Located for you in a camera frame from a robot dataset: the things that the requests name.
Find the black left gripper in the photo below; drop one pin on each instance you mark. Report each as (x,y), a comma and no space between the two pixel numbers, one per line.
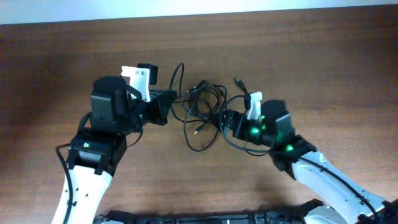
(158,102)

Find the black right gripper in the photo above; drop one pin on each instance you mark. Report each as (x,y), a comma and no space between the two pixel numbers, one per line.
(232,115)

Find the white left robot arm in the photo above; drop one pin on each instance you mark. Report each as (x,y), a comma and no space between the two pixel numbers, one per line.
(94,153)

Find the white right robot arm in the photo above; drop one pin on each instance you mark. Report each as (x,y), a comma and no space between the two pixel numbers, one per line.
(343,200)

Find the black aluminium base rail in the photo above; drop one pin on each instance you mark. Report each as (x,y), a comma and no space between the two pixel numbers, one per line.
(202,217)

